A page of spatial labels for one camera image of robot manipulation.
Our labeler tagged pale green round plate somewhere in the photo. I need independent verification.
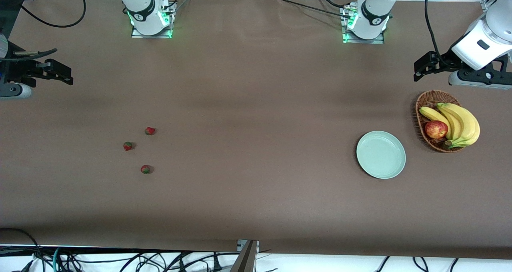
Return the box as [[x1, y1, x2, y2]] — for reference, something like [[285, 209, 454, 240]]
[[356, 130, 406, 180]]

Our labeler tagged small yellow banana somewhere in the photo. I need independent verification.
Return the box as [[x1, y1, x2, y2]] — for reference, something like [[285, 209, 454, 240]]
[[419, 106, 453, 140]]

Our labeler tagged brown wicker basket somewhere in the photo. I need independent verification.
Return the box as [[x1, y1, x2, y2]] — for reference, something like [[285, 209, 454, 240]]
[[415, 90, 466, 153]]

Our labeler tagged red apple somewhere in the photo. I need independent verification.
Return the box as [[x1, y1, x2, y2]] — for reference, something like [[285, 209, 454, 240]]
[[424, 120, 449, 140]]

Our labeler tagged brown table cloth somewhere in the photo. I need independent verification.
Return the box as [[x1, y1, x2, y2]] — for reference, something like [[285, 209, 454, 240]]
[[0, 0, 512, 260]]

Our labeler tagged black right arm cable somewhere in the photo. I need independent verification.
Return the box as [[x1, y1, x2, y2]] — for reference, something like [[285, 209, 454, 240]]
[[0, 0, 86, 62]]

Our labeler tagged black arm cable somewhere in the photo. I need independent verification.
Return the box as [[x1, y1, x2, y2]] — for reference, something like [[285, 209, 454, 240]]
[[424, 0, 452, 64], [0, 0, 86, 62]]

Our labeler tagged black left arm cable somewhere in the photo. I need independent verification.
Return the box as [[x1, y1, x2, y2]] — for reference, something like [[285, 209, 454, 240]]
[[424, 0, 452, 64]]

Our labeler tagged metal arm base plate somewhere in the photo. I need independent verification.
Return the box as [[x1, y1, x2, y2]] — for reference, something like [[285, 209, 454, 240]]
[[131, 2, 173, 39], [342, 6, 385, 44]]

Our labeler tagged thin black table cable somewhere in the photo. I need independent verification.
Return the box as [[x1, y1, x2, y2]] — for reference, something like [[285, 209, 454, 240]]
[[276, 0, 352, 18]]

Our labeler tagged black looped floor cable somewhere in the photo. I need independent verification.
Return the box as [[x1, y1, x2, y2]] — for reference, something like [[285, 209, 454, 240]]
[[0, 227, 42, 272]]

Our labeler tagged brown post with bracket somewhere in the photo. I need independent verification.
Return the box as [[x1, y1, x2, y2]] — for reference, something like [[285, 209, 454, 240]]
[[230, 239, 260, 272]]

